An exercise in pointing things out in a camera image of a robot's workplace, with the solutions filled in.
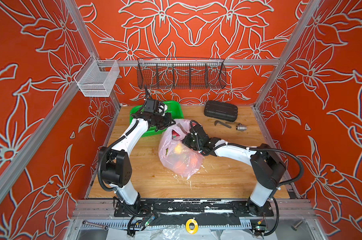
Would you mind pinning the metal drill chuck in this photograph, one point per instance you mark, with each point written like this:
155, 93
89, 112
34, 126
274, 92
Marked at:
241, 128

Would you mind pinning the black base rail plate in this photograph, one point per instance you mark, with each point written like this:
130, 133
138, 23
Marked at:
240, 208

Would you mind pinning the black hex key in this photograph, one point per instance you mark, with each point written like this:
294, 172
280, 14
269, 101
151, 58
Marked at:
222, 123

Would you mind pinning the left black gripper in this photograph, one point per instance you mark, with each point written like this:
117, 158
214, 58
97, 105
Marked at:
167, 119

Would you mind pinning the black wire wall basket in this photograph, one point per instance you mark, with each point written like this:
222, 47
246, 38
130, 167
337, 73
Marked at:
181, 73

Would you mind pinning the black plastic case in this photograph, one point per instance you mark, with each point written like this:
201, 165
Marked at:
221, 111

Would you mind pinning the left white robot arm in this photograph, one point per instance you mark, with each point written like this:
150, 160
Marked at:
114, 168

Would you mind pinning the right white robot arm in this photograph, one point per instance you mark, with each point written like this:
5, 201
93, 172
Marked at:
264, 160

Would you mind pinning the yellow tape roll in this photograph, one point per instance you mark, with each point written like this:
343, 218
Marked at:
192, 226

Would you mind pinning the pink plastic bag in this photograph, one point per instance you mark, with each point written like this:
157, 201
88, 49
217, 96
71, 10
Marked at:
176, 156

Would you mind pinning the green plastic basket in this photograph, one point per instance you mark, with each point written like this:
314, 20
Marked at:
155, 107

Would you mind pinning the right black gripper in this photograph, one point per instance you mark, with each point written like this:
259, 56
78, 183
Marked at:
185, 139

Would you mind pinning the white mesh wall basket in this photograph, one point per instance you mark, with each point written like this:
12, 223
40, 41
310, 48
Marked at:
97, 78

